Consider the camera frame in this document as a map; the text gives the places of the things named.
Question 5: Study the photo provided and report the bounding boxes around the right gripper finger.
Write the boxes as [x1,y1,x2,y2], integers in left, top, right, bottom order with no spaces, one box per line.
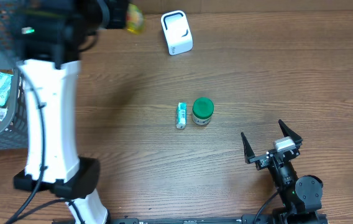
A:
[241,132,255,164]
[278,119,303,146]

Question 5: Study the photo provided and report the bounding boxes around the yellow oil bottle grey cap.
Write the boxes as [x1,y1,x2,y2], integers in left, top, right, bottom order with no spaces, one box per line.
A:
[126,4,144,34]

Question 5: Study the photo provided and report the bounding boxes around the green lid seasoning jar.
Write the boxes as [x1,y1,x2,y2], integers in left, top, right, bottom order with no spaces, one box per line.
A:
[192,97,214,126]

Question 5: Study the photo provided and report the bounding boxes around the small teal tissue pack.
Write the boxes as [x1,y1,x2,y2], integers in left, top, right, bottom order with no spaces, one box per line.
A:
[176,102,187,129]

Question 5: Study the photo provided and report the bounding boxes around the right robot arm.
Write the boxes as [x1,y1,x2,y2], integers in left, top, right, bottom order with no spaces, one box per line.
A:
[241,120,328,224]

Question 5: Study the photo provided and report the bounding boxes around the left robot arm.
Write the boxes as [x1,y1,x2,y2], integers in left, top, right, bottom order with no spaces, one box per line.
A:
[10,0,129,223]

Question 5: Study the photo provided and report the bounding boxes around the white barcode scanner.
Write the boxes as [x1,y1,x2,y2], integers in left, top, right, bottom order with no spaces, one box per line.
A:
[160,10,193,55]

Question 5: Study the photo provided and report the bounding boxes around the grey plastic mesh basket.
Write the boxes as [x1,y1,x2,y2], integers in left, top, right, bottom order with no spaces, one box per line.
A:
[0,0,28,150]

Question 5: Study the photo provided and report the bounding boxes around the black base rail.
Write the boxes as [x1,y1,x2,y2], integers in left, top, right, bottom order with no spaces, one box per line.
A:
[52,214,329,224]

